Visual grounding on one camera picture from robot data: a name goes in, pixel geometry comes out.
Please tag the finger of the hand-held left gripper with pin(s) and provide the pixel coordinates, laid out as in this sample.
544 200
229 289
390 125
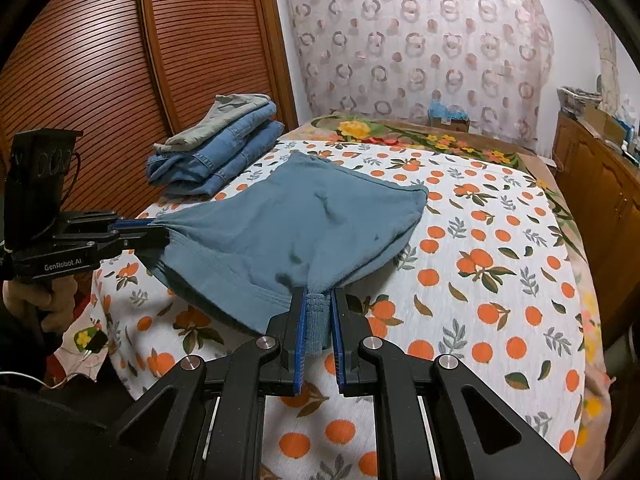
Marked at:
131 221
145 237

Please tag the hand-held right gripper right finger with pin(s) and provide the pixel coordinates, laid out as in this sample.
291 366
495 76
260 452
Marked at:
341 345

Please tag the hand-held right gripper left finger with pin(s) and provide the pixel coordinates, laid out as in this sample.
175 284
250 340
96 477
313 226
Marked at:
300 340

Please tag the teal blue pants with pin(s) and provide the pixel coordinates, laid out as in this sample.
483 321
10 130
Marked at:
300 220

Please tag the folded grey pants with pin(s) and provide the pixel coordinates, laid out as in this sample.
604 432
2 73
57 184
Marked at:
220 115

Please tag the person's left hand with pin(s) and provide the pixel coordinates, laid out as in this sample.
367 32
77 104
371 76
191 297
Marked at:
57 297

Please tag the folded blue jeans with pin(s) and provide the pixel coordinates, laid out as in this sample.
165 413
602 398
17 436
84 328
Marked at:
235 140
245 165

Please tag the brown slatted wardrobe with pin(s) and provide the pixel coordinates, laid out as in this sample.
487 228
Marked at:
115 75

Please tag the orange print bed sheet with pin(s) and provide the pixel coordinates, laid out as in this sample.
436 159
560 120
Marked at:
490 270

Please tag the floral blanket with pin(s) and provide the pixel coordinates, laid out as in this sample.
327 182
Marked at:
360 130

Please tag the cardboard box with blue cloth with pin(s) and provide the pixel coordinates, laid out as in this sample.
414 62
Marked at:
447 119

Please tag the wooden sideboard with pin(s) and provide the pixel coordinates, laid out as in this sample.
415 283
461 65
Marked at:
595 185

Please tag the circle print curtain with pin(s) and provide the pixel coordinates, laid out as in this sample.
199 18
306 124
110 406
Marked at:
425 45

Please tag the basket of papers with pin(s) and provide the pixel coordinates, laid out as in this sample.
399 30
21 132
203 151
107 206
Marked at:
580 100

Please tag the open cardboard box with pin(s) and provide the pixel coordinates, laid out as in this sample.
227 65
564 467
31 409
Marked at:
605 122

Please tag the beige window curtain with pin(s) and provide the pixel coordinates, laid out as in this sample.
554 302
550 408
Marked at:
609 70

